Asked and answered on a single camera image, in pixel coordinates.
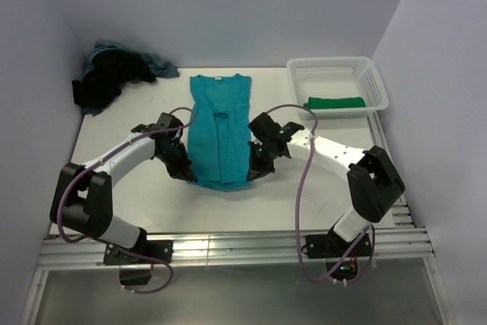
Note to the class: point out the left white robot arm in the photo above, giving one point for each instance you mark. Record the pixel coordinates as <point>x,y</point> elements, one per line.
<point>83,200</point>

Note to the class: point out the grey-blue t-shirt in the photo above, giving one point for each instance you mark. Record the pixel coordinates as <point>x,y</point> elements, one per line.
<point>159,67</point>

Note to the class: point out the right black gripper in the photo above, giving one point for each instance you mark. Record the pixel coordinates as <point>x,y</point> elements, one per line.
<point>256,169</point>

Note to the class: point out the white plastic basket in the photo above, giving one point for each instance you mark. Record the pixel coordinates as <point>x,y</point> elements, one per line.
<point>336,78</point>

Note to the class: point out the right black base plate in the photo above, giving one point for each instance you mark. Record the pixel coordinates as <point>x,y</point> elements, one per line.
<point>326,246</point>

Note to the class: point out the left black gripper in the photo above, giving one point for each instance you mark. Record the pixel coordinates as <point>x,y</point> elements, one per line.
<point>183,170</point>

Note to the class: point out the teal t-shirt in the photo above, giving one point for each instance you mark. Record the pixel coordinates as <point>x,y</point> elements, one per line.
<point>218,139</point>

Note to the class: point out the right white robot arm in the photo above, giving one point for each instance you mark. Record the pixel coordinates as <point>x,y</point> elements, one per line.
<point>374,182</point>

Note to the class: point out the aluminium rail frame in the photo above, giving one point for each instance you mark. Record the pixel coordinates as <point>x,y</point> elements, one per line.
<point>266,222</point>

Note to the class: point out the rolled green t-shirt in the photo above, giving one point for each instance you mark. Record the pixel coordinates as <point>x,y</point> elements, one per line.
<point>317,103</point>

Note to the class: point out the black t-shirt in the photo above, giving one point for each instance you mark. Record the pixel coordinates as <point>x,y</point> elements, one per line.
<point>104,82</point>

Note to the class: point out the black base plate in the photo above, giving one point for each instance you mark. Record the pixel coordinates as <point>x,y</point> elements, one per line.
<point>152,252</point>
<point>326,246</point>

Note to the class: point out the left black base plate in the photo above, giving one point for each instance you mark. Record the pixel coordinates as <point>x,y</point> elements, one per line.
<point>152,252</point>

